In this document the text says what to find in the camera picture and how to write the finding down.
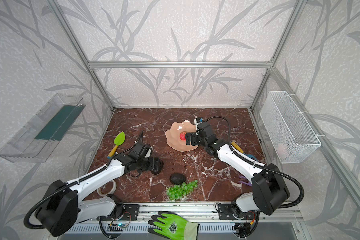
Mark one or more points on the green yellow toy spatula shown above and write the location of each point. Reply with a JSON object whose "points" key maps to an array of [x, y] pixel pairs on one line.
{"points": [[119, 140]]}

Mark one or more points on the clear tape roll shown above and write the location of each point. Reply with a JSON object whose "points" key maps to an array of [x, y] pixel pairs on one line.
{"points": [[107, 189]]}

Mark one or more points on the white wire mesh basket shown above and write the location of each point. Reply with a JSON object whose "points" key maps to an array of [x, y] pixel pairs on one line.
{"points": [[287, 124]]}

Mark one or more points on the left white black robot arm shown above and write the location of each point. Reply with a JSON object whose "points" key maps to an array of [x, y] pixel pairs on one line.
{"points": [[64, 203]]}

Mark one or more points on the green black work glove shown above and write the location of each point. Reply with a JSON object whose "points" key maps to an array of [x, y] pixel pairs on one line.
{"points": [[171, 226]]}

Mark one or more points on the dark avocado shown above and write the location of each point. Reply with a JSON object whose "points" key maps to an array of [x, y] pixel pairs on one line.
{"points": [[177, 178], [157, 168]]}

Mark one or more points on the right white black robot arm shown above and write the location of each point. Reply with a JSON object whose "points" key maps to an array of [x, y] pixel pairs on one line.
{"points": [[271, 189]]}

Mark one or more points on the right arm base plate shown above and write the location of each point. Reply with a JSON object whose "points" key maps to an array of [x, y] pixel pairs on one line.
{"points": [[231, 212]]}

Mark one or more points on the pink object in basket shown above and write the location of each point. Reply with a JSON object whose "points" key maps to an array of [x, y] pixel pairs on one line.
{"points": [[282, 151]]}

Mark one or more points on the purple toy piece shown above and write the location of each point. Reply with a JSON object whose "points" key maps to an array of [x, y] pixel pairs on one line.
{"points": [[245, 181]]}

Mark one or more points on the green fake grape bunch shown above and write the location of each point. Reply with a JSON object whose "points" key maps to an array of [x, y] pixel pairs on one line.
{"points": [[182, 191]]}

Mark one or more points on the yellow blue toy tool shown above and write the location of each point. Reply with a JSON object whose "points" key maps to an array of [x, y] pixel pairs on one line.
{"points": [[237, 147]]}

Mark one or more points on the clear plastic wall tray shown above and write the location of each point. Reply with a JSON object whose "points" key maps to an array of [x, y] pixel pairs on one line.
{"points": [[36, 141]]}

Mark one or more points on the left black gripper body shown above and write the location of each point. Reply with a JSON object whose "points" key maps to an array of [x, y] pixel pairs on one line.
{"points": [[141, 148]]}

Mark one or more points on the pink scalloped fruit bowl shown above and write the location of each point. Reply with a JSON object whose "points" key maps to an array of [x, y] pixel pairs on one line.
{"points": [[173, 136]]}

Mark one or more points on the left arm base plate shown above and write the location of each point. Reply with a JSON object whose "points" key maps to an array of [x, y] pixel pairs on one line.
{"points": [[127, 212]]}

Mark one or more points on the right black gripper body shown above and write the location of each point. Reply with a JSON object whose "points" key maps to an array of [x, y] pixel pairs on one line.
{"points": [[194, 138]]}

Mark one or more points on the small circuit board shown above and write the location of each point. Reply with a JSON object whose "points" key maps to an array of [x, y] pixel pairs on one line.
{"points": [[117, 227]]}

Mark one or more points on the aluminium front rail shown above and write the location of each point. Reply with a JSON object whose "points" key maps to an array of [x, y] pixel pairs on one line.
{"points": [[202, 212]]}

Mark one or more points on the red fake fruit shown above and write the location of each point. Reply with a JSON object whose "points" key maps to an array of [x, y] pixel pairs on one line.
{"points": [[183, 136]]}

